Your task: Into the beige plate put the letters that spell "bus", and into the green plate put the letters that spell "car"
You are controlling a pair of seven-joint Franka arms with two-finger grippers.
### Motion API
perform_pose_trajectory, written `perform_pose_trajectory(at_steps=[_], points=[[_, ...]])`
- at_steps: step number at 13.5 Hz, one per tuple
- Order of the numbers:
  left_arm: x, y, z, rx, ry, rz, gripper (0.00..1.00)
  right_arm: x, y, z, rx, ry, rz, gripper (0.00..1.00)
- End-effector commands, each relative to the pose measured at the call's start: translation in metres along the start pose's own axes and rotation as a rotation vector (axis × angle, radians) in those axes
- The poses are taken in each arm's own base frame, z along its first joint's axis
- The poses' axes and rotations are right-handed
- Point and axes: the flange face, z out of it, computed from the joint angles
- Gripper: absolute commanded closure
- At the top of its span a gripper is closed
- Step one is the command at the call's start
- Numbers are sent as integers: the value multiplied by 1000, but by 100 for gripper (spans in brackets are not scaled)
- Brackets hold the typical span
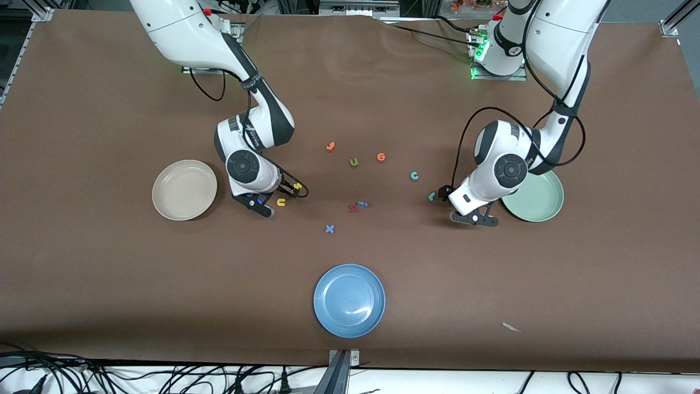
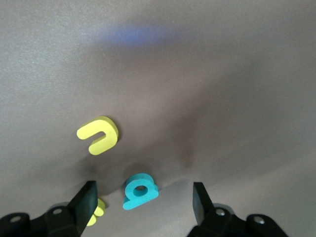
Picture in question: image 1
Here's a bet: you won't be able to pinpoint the light green plate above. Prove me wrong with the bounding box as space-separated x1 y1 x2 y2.
502 170 565 223

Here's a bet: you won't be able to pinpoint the beige brown plate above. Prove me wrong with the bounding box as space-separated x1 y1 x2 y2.
152 159 218 222

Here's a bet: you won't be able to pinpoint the brown table cover sheet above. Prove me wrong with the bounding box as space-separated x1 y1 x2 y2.
0 8 700 374

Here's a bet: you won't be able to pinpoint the blue plate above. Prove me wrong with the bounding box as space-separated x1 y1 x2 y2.
313 264 386 339

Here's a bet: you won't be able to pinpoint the grey metal box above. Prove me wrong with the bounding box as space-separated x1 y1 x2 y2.
320 0 400 18

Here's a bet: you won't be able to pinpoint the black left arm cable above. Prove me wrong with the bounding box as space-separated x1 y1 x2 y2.
451 0 587 189

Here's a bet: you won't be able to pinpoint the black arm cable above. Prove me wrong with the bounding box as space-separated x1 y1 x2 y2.
189 66 310 200
451 0 587 189

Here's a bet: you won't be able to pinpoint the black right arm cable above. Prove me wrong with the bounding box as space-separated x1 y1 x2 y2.
189 66 310 200

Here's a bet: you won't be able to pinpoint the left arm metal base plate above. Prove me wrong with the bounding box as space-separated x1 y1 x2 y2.
470 27 528 82

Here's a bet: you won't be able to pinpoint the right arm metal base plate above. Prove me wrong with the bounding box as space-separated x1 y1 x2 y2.
182 19 244 75

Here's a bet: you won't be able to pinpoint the black base cable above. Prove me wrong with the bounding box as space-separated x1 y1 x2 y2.
380 15 482 47

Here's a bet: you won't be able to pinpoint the silver camera mount bracket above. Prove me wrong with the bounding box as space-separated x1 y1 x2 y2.
329 349 361 367

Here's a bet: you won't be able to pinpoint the dark camera mount pole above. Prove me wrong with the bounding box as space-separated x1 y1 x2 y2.
314 350 351 394

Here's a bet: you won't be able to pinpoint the tangled black cables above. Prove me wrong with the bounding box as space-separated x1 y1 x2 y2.
0 342 329 394

